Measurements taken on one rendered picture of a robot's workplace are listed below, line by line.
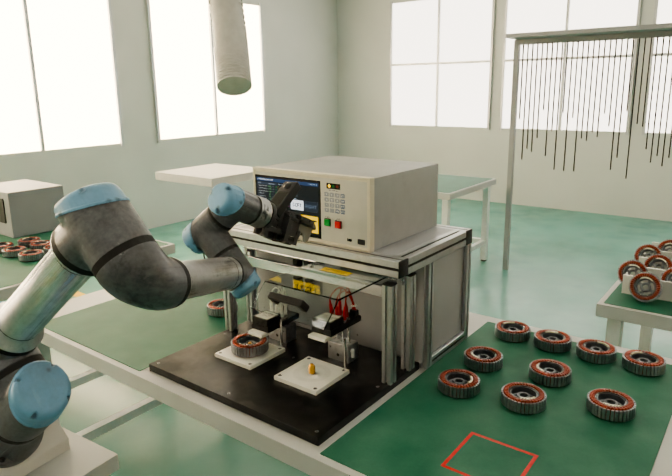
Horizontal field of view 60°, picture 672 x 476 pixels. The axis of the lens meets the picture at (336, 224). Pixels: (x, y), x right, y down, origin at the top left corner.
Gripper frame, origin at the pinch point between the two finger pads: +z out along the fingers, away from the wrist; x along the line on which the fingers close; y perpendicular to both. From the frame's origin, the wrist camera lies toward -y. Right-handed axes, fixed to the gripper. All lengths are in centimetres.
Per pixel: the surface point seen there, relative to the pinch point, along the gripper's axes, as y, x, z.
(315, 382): 40.8, 7.9, 8.4
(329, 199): -8.5, 0.6, 3.7
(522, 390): 29, 54, 36
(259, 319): 29.6, -20.6, 12.3
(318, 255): 7.1, -1.5, 8.0
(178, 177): -15, -102, 31
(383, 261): 5.3, 20.5, 7.1
